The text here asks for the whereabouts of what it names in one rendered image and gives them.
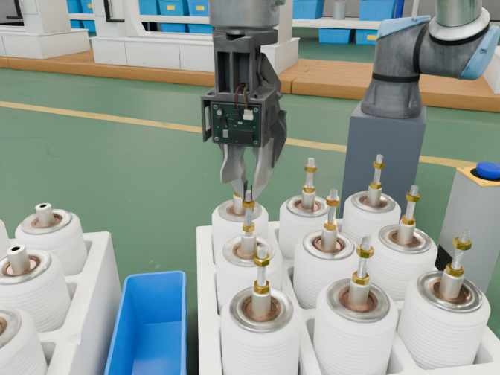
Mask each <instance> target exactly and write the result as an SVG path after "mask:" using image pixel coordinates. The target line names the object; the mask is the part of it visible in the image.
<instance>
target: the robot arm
mask: <svg viewBox="0 0 500 375"><path fill-rule="evenodd" d="M285 4H286V0H208V12H209V24H210V25H211V26H212V27H215V29H213V30H212V43H213V44H214V73H215V87H213V88H212V89H211V90H209V91H207V92H206V93H204V94H202V95H201V96H200V98H201V112H202V139H203V142H206V141H207V140H208V139H209V138H210V137H211V136H212V142H213V143H214V144H218V145H219V148H220V149H221V150H222V156H223V165H222V168H221V171H220V181H221V182H222V183H223V184H227V183H229V182H231V184H232V186H233V188H234V189H235V190H236V192H237V194H238V195H239V196H240V198H241V199H245V192H246V191H247V184H248V180H247V179H246V176H245V168H246V164H245V162H244V159H243V153H244V151H245V149H246V147H252V153H253V154H254V157H255V160H256V165H255V168H254V169H253V174H254V181H253V183H252V185H251V200H256V198H258V197H259V195H260V194H261V193H262V192H263V189H264V188H265V186H266V184H267V182H268V180H269V178H270V176H271V174H272V171H273V170H274V167H275V165H276V163H277V161H278V158H279V156H280V154H281V151H282V149H283V147H284V144H285V142H286V136H287V126H286V110H281V107H280V103H279V100H280V98H281V97H282V94H281V93H280V91H281V81H280V80H279V78H278V76H277V74H276V73H275V70H274V69H273V67H272V65H271V63H270V61H269V59H268V57H267V56H266V54H265V53H263V52H260V50H261V45H273V44H276V43H278V30H277V29H274V27H277V26H278V25H279V22H280V8H279V6H283V5H285ZM499 35H500V28H499V26H496V25H490V14H489V13H488V12H487V10H485V9H484V8H483V7H482V0H435V17H434V18H433V19H431V16H414V17H406V18H398V19H386V20H384V21H382V22H381V23H380V25H379V29H378V34H377V38H376V49H375V54H374V66H373V72H372V78H371V82H370V84H369V86H368V89H367V91H366V93H365V95H364V97H363V99H362V105H361V110H362V111H363V112H364V113H366V114H369V115H373V116H377V117H381V118H394V119H404V118H415V117H417V116H419V115H420V113H421V109H422V102H421V97H420V87H419V80H420V74H427V75H433V76H439V77H450V78H455V79H459V80H477V79H478V78H479V77H481V76H482V74H483V73H484V72H485V71H486V69H487V66H488V65H489V64H490V61H491V59H492V57H493V54H494V52H495V49H496V46H497V43H498V40H499ZM206 107H208V128H207V129H206V125H205V108H206Z"/></svg>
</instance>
